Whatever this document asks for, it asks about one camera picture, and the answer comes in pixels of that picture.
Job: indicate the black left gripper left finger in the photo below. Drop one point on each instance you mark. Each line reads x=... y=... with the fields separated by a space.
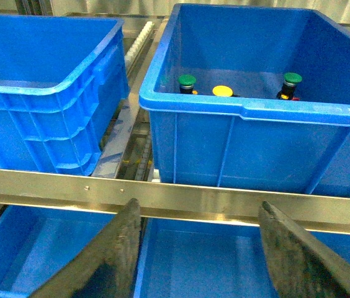
x=105 y=267

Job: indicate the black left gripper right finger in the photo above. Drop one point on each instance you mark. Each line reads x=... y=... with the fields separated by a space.
x=298 y=263

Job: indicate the yellow button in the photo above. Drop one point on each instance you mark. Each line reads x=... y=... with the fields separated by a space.
x=222 y=91

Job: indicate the blue bin with buttons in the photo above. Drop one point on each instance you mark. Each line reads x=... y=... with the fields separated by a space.
x=251 y=140

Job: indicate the lower shelf blue bin middle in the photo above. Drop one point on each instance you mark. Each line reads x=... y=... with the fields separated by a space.
x=196 y=259

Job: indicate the metal front shelf beam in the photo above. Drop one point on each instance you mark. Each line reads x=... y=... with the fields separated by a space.
x=170 y=201

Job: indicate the lower shelf blue bin left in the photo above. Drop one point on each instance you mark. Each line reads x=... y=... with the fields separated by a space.
x=35 y=243

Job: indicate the green button right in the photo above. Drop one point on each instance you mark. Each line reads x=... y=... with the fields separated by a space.
x=289 y=85

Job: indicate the green button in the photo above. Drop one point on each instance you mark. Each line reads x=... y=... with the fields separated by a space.
x=289 y=85
x=186 y=84

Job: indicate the blue bin far left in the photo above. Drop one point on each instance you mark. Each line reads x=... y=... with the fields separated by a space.
x=61 y=80

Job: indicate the green button left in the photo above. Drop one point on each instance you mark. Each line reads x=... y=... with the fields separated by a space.
x=186 y=84

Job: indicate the white roller track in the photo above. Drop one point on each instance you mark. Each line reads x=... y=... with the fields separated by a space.
x=139 y=42

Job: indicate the metal divider rail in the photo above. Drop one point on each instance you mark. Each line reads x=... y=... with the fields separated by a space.
x=119 y=131

